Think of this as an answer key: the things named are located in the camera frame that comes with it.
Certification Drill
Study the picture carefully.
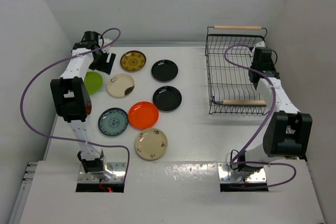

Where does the green plate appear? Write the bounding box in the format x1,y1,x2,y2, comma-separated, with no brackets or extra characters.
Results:
84,71,103,95

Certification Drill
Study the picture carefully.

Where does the yellow patterned plate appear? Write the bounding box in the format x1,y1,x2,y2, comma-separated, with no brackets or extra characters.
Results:
120,50,146,72

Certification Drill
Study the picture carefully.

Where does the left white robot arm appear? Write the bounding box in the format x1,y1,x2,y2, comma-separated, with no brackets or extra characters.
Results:
50,31,115,180

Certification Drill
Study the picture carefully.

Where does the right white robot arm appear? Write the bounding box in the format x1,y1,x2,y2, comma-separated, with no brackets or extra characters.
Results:
230,42,313,174

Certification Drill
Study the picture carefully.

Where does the cream plate with black patch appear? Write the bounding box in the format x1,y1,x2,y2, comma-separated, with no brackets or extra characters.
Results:
107,73,135,98

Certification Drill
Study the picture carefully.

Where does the blue patterned plate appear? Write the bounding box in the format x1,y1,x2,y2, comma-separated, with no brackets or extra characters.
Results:
98,108,129,137

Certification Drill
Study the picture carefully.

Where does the orange plate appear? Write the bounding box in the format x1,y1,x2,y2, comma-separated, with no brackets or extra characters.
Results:
128,101,159,130

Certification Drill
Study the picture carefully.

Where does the cream plate with flowers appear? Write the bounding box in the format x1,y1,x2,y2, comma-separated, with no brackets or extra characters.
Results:
134,128,168,161

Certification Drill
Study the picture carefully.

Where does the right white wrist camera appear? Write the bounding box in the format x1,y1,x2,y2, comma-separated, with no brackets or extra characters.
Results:
254,40,267,48

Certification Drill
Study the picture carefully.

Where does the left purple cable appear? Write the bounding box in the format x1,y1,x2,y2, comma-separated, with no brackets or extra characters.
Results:
20,27,130,183

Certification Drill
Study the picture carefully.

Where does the purple cable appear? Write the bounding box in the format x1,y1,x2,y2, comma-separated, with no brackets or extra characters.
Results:
20,27,130,183
224,45,297,189

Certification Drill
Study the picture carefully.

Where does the black wire dish rack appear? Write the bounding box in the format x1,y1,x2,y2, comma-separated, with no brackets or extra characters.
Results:
205,26,268,115

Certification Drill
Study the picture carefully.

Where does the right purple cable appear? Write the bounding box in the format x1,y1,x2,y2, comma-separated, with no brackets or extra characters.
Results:
224,45,297,189

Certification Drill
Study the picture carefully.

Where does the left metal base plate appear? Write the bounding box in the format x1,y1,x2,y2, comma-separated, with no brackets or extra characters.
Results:
77,162,127,184

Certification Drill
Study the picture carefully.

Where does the metal base plate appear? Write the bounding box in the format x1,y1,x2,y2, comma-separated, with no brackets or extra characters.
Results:
217,162,267,184
77,162,127,184

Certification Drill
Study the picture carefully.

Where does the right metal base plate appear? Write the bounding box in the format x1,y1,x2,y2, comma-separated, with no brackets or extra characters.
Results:
217,162,267,184

